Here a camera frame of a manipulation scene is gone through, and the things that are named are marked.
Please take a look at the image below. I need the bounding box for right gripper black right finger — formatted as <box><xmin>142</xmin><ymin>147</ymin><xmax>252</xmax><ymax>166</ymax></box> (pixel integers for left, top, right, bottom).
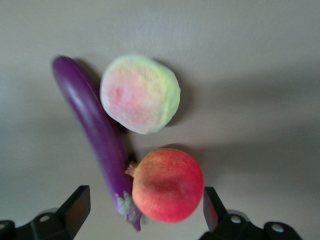
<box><xmin>199</xmin><ymin>186</ymin><xmax>304</xmax><ymax>240</ymax></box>

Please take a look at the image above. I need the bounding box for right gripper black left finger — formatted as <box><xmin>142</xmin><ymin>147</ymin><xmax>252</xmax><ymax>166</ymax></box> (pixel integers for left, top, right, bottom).
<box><xmin>0</xmin><ymin>184</ymin><xmax>91</xmax><ymax>240</ymax></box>

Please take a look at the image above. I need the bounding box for red pomegranate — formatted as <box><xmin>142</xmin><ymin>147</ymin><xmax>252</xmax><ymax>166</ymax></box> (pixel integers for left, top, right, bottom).
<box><xmin>124</xmin><ymin>147</ymin><xmax>206</xmax><ymax>224</ymax></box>

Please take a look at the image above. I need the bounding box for long purple eggplant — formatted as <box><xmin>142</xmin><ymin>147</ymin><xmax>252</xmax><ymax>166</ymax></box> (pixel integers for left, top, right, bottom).
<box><xmin>51</xmin><ymin>55</ymin><xmax>144</xmax><ymax>233</ymax></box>

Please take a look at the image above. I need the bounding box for pale green pink peach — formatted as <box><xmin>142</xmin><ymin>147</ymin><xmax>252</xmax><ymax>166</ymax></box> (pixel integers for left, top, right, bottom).
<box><xmin>99</xmin><ymin>53</ymin><xmax>181</xmax><ymax>136</ymax></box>

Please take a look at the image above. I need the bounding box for brown table cover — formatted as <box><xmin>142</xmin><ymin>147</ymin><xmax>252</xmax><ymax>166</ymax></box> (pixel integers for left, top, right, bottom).
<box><xmin>0</xmin><ymin>0</ymin><xmax>320</xmax><ymax>240</ymax></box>

